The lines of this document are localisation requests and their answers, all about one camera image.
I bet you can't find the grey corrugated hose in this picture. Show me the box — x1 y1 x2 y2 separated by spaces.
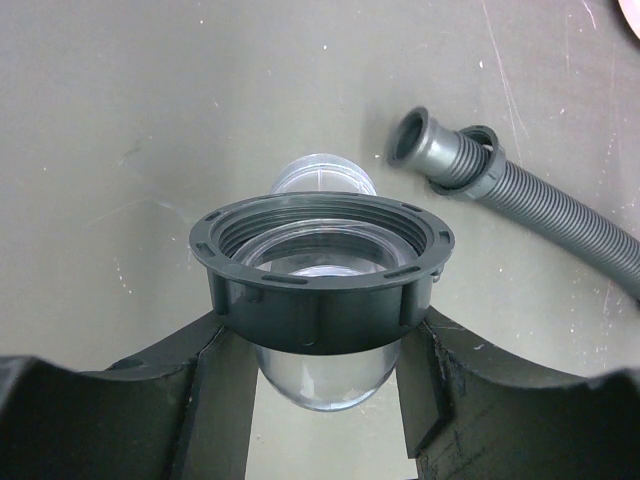
387 106 640 304

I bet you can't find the pink three-tier shelf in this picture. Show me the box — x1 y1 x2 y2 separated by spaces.
618 0 640 37

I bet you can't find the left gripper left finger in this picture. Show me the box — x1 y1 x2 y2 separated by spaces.
1 313 257 479

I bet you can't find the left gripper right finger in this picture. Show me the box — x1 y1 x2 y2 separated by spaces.
397 308 639 479

